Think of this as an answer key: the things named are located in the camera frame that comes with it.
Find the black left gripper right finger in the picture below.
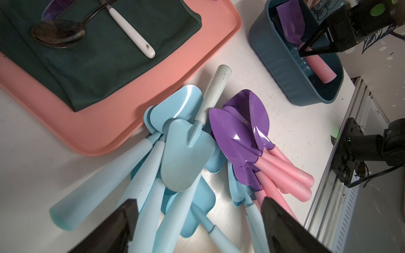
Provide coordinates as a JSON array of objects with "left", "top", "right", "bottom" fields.
[{"left": 261, "top": 197, "right": 330, "bottom": 253}]

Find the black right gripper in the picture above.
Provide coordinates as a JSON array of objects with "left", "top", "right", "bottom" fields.
[{"left": 298, "top": 1, "right": 405, "bottom": 58}]

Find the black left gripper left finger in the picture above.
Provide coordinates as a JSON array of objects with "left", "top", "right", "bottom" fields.
[{"left": 70, "top": 199, "right": 139, "bottom": 253}]

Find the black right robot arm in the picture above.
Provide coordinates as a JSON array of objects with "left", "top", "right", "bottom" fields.
[{"left": 298, "top": 1, "right": 405, "bottom": 188}]

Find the teal storage box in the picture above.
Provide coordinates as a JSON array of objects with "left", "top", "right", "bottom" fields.
[{"left": 249, "top": 1, "right": 344, "bottom": 106}]

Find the pink cutting board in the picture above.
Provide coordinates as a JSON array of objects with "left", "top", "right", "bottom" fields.
[{"left": 1, "top": 1, "right": 242, "bottom": 157}]

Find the dark green cloth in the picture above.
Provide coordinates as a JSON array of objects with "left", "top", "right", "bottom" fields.
[{"left": 1, "top": 0, "right": 202, "bottom": 112}]

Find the dark metal spoon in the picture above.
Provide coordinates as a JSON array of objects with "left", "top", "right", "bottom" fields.
[{"left": 31, "top": 0, "right": 117, "bottom": 48}]

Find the light blue shovel white handle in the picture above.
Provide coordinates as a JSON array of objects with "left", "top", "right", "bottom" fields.
[{"left": 160, "top": 64, "right": 232, "bottom": 192}]

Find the white handled small spoon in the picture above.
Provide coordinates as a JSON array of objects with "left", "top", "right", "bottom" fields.
[{"left": 107, "top": 5, "right": 156, "bottom": 59}]

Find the white handled knife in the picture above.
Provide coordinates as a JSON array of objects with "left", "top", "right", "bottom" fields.
[{"left": 41, "top": 0, "right": 77, "bottom": 21}]

